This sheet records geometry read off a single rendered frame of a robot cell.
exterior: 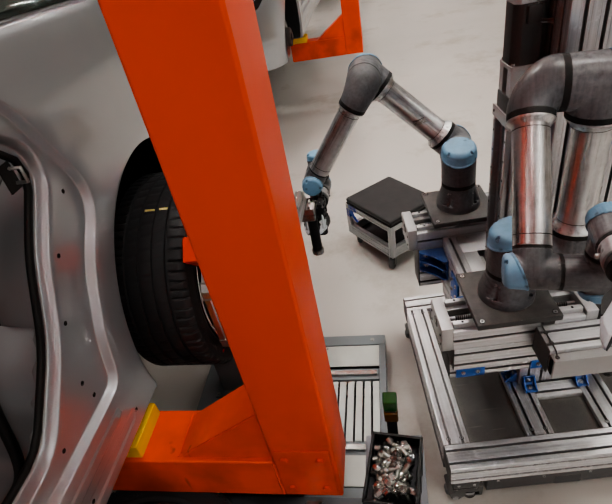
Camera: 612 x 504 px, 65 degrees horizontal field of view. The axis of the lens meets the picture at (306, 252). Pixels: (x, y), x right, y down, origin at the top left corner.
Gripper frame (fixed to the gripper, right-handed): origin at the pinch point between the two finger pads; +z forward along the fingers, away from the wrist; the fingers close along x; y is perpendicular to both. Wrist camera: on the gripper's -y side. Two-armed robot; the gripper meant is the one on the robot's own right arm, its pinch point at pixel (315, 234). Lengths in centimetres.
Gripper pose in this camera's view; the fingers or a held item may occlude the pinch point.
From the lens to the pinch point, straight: 174.2
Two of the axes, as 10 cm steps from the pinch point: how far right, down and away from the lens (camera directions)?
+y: -1.6, -7.9, -5.9
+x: 9.8, -0.7, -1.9
